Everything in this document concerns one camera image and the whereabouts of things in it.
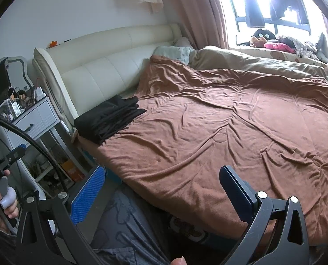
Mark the white pillow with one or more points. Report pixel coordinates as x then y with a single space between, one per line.
183 42

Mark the small orange toy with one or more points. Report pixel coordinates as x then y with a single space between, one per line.
53 44

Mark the brown plush toy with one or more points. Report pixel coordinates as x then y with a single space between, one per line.
257 42

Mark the orange box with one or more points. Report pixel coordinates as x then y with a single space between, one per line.
72 170

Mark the beige duvet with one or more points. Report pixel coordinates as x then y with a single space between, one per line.
249 60

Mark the cartoon printed bed sheet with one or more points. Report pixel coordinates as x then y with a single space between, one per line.
188 230

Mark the black button-up shirt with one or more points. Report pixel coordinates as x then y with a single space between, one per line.
97 116

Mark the person's right hand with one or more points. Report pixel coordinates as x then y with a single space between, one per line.
179 261

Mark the clear plastic organizer box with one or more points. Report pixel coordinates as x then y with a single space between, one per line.
6 111

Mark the cream padded headboard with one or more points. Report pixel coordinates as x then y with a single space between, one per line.
103 69

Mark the folded black garment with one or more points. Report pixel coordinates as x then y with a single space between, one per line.
119 133

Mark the white charger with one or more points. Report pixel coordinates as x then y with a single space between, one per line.
40 93

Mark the brown blanket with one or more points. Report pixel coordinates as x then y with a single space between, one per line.
208 129

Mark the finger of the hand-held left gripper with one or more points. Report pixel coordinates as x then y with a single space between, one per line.
13 156

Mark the hanging dark jacket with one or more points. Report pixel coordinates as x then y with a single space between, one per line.
288 0

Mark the pile of loose clothes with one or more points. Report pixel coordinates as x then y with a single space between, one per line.
307 47

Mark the person's grey patterned pants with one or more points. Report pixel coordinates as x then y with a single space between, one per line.
130 226

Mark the black round plush toy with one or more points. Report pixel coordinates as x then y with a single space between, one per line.
264 34

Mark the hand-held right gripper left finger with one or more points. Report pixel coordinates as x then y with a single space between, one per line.
88 196

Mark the wavy framed mirror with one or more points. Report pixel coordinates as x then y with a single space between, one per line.
20 71

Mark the pale blue printed pillow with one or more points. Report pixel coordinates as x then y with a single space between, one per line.
172 53

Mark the hanging dark trousers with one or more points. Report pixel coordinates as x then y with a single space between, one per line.
253 5

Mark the white bedside table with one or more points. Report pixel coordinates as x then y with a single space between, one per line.
39 118

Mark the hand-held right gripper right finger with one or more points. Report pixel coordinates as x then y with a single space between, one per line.
237 196

